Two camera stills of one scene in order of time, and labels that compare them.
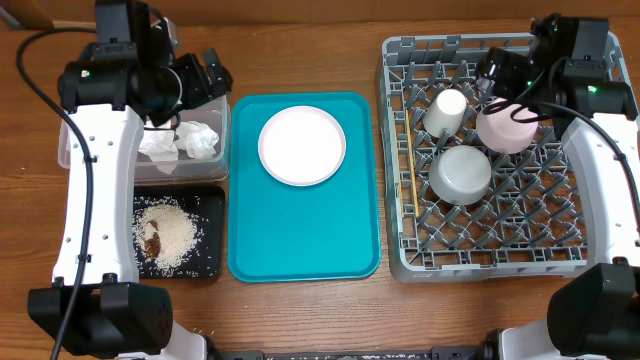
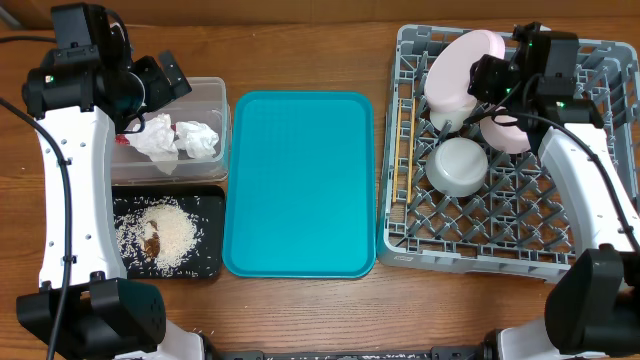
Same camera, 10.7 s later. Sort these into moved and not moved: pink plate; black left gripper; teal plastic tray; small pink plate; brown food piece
Moved: black left gripper; pink plate
Not moved: teal plastic tray; brown food piece; small pink plate
